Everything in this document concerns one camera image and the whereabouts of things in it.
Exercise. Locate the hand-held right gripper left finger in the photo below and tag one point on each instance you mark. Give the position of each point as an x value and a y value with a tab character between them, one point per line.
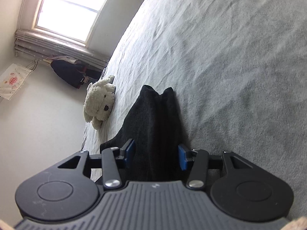
131	152

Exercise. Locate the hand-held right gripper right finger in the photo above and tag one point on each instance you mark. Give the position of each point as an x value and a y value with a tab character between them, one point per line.
183	157

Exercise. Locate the black T-shirt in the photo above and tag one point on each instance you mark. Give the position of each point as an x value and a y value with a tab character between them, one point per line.
156	124

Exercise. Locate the white plush dog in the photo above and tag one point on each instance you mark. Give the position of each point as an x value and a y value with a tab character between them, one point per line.
98	100

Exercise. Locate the dark hanging jacket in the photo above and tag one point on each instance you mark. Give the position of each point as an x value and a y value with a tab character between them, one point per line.
69	74

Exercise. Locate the grey bed sheet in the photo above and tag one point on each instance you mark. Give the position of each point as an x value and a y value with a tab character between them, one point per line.
215	52

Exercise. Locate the cream hanging garment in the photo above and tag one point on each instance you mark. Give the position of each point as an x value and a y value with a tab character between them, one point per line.
60	58

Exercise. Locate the grey patterned curtain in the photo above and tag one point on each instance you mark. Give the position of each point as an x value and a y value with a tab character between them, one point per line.
60	48

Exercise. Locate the window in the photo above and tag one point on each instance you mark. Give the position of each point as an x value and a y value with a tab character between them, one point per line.
72	7

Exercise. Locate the white printed wall hanging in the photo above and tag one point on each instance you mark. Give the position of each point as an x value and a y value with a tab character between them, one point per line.
13	81

